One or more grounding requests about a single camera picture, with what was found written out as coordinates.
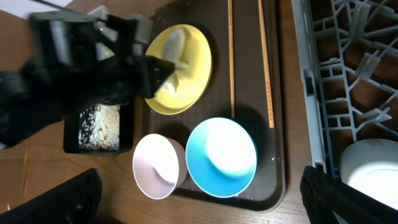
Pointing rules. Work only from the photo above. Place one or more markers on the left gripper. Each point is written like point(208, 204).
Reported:
point(105, 70)

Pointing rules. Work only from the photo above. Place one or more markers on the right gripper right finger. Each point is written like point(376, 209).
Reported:
point(325, 198)

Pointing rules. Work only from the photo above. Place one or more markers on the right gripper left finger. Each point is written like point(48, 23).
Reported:
point(74, 201)

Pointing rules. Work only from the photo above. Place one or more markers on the white napkin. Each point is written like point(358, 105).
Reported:
point(172, 52)

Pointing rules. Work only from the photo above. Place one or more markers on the yellow plate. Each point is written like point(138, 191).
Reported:
point(193, 73)

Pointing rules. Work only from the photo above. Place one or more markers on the white cup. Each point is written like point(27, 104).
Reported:
point(370, 166)

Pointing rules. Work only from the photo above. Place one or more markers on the white bowl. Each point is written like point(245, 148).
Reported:
point(158, 165)

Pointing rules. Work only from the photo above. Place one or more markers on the wooden chopstick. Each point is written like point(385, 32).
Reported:
point(231, 56)
point(266, 65)

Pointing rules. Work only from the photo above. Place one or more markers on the blue bowl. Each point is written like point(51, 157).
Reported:
point(221, 157)

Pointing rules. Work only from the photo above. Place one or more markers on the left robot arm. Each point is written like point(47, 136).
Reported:
point(31, 97)

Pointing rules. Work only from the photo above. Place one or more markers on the black waste tray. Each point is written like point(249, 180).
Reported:
point(71, 127)

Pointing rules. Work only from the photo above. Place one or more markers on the grey dishwasher rack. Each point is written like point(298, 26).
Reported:
point(348, 65)

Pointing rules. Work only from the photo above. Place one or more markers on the rice and food scraps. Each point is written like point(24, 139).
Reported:
point(99, 128)

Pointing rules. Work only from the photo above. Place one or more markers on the brown serving tray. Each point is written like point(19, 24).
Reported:
point(267, 189)

